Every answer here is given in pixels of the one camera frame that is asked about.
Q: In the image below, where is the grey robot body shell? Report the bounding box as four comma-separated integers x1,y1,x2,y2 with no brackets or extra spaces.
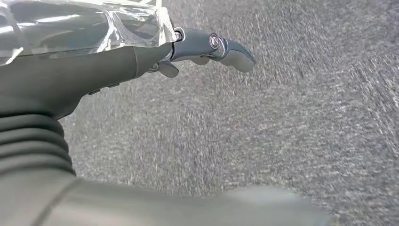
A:
34,179,335,226

